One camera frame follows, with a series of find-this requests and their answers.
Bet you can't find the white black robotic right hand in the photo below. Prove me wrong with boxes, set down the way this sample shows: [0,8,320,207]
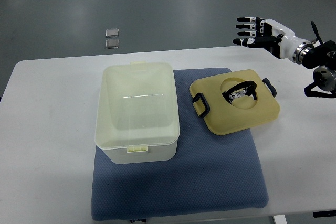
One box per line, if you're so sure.
[233,17,313,65]

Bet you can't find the yellow storage box lid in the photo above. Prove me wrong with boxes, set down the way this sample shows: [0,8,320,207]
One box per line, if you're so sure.
[189,69,280,135]

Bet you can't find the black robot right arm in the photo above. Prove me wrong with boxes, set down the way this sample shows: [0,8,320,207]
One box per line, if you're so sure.
[302,22,335,99]

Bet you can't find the white storage box base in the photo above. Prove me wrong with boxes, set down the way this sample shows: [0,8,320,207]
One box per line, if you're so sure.
[95,62,180,164]

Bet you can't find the blue quilted mat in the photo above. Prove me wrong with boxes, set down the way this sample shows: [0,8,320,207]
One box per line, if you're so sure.
[91,68,269,221]

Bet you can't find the upper metal floor plate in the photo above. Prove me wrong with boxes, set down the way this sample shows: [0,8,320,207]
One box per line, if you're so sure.
[105,28,119,38]

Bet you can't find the black label under table edge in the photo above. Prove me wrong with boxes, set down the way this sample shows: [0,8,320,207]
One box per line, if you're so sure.
[313,210,336,218]

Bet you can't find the white table leg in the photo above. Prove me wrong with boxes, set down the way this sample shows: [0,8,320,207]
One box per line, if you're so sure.
[272,215,287,224]

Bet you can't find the dark label at mat front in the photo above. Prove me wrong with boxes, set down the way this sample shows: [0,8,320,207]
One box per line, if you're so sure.
[130,218,146,224]

